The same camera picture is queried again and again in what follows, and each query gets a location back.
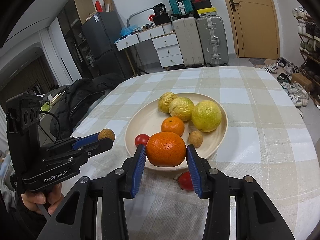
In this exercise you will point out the beige checkered tablecloth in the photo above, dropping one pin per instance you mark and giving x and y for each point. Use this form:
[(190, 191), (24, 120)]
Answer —
[(266, 139)]

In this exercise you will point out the wooden door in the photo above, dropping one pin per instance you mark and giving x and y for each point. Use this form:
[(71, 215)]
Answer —
[(255, 28)]

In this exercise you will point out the large orange tangerine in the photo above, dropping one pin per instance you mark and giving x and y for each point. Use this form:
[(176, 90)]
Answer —
[(166, 149)]

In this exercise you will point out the white sneakers on floor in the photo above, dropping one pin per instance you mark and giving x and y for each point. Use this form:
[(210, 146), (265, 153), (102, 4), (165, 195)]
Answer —
[(296, 92)]

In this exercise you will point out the small orange tangerine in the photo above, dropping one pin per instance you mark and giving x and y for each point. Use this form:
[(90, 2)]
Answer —
[(173, 124)]

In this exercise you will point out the round red cherry tomato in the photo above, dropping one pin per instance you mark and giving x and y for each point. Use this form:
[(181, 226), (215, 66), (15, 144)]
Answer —
[(141, 139)]

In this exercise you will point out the large yellow-green passion fruit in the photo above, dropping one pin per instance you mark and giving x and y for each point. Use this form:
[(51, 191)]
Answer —
[(206, 116)]

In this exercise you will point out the wrinkled brown passion fruit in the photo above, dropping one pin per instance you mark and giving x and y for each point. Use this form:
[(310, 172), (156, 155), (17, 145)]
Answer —
[(165, 100)]

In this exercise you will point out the black jacket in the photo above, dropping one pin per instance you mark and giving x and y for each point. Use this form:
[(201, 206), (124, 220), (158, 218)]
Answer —
[(77, 100)]

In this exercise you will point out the oval red tomato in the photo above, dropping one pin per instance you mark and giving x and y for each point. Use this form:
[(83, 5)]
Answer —
[(184, 181)]

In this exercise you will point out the person's left hand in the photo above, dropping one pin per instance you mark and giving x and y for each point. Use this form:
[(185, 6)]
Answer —
[(54, 198)]

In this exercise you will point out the pale yellow wrinkled passion fruit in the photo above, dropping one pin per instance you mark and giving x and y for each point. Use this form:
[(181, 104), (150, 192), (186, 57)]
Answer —
[(181, 108)]

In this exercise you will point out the white drawer desk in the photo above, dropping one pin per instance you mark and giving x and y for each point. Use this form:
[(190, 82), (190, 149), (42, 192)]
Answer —
[(164, 41)]

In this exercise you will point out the beige suitcase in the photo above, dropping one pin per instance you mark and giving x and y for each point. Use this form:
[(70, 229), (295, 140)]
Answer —
[(189, 41)]

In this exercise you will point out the cardboard box on floor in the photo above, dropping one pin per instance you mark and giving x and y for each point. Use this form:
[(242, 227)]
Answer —
[(302, 80)]

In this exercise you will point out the black refrigerator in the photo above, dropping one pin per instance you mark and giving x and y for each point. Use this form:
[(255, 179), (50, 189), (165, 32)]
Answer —
[(101, 31)]

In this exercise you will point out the silver aluminium suitcase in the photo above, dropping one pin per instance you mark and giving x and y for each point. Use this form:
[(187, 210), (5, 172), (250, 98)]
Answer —
[(213, 40)]

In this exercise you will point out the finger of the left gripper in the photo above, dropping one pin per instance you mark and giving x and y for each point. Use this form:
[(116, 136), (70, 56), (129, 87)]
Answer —
[(81, 142), (95, 148)]

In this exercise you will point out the wooden shoe rack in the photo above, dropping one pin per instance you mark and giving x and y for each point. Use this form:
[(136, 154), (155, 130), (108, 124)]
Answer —
[(308, 32)]

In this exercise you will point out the stacked shoe boxes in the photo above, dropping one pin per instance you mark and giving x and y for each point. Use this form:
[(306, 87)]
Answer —
[(203, 8)]

